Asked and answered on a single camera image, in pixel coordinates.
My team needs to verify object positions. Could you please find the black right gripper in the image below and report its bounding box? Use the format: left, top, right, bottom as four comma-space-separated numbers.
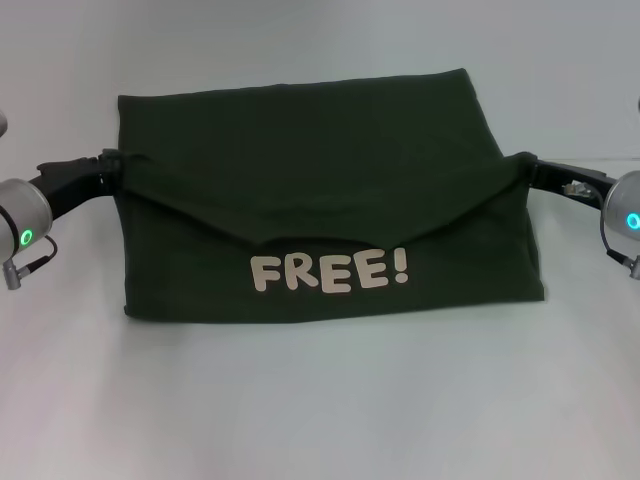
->
532, 160, 619, 204

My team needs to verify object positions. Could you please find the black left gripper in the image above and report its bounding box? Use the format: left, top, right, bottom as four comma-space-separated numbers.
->
29, 148, 125, 224

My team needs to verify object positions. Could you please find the dark green shirt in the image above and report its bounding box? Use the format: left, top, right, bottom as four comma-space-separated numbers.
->
99, 66, 546, 332

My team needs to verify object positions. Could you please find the right arm connector cable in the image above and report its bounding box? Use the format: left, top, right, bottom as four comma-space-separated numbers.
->
562, 178, 640, 279

